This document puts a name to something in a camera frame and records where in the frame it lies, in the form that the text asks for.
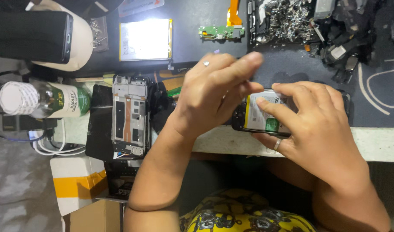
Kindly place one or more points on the person's left hand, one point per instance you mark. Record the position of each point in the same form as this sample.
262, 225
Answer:
200, 96

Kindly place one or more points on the person's right hand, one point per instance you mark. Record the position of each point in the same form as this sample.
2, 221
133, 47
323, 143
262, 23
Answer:
322, 135

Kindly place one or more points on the black smartphone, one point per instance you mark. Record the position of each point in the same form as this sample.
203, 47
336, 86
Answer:
26, 37
239, 121

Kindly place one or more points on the green plastic pry tool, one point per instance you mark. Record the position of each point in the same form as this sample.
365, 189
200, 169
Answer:
173, 92

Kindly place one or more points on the white battery with yellow edge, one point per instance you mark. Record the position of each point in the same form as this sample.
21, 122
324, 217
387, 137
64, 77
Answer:
260, 114

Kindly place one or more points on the green circuit board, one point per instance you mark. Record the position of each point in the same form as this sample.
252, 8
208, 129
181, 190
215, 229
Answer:
216, 32

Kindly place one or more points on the blue-grey mat with white lines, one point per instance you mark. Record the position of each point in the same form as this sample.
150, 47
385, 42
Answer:
313, 64

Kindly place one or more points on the loose shiny white phone battery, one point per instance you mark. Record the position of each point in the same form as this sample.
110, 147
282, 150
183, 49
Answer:
145, 40

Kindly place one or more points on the black work mat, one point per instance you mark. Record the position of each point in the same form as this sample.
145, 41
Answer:
190, 14

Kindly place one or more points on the black phone screen panel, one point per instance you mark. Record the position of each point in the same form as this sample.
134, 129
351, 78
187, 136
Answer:
100, 129

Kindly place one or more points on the white plastic card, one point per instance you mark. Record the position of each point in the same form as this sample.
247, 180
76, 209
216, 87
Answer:
139, 6

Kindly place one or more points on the wooden stick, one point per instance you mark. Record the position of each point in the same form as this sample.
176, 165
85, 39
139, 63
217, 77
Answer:
90, 79

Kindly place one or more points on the heap of black phone parts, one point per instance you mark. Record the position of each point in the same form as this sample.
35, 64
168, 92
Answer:
361, 29

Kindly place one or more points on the yellow patterned clothing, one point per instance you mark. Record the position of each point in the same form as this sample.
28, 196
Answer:
242, 216

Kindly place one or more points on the tray of metal screws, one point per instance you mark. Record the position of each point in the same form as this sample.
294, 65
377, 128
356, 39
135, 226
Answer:
287, 22

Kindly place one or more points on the white round lamp base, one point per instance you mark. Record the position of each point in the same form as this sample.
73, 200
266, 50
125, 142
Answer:
82, 38

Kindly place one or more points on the bottle with green label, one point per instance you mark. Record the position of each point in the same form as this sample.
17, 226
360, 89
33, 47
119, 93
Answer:
64, 100

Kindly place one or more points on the white box with orange tape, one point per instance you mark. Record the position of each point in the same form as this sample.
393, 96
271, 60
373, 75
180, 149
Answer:
74, 183

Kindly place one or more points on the brown cardboard box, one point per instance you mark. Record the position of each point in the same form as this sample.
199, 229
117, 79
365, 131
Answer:
93, 217

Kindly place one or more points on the silver phone middle frame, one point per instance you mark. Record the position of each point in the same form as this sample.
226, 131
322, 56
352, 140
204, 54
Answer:
131, 112

